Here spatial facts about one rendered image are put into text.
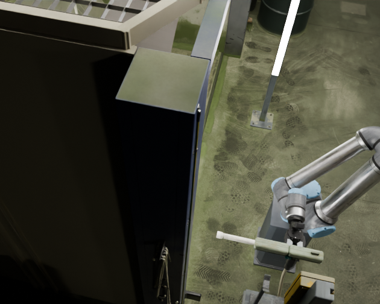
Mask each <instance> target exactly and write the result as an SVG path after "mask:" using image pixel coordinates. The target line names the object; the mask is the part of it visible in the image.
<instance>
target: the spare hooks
mask: <svg viewBox="0 0 380 304"><path fill-rule="evenodd" d="M165 242H166V241H163V243H161V242H158V245H157V246H156V255H155V256H154V257H153V258H152V260H153V261H155V258H157V259H158V260H159V261H160V260H162V265H161V266H160V270H159V272H158V275H157V279H156V283H155V285H154V287H155V288H157V295H156V297H157V299H159V300H160V301H161V302H162V301H163V299H160V298H159V297H163V298H164V297H166V295H164V296H162V295H159V291H160V288H161V289H167V304H168V300H169V304H178V301H176V302H175V303H171V302H170V294H169V282H168V262H167V255H168V258H169V261H170V262H171V258H170V256H169V253H168V249H167V247H165ZM160 245H161V247H159V246H160ZM158 251H160V252H158ZM162 254H165V256H162ZM161 257H162V258H161ZM164 267H165V270H166V279H163V278H162V276H163V271H164ZM162 280H163V281H167V287H166V286H164V285H161V283H162Z"/></svg>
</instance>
